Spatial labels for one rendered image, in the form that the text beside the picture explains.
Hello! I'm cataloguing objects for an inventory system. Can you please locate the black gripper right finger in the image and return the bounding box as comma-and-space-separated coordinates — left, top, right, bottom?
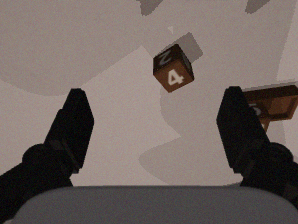
216, 86, 298, 210

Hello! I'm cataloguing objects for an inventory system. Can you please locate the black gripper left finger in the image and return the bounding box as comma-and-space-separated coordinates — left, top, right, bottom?
0, 88, 94, 224

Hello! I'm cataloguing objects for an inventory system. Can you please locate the brown wooden cube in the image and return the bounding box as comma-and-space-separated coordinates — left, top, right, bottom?
249, 102, 271, 132
153, 44, 194, 93

